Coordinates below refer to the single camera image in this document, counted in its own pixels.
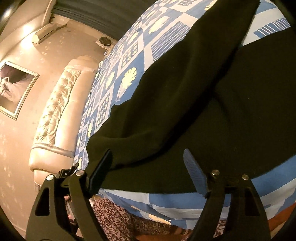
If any black pant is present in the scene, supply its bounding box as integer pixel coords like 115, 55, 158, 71
86, 1, 295, 194

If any person left hand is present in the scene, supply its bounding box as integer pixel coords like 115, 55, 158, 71
64, 195, 75, 221

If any cream tufted headboard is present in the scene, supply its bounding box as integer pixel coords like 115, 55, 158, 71
29, 56, 99, 186

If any patterned trousers leg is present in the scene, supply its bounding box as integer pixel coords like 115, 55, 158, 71
91, 197, 227, 241

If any white round fan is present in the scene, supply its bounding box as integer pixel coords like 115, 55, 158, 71
96, 36, 113, 50

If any white air conditioner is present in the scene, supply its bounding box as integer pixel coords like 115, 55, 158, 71
32, 23, 57, 44

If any blue patterned bedspread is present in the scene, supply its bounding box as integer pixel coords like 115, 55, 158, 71
74, 1, 295, 229

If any dark grey curtain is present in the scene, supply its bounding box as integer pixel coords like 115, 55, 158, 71
52, 0, 155, 40

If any framed wall picture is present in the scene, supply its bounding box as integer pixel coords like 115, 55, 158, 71
1, 61, 40, 120

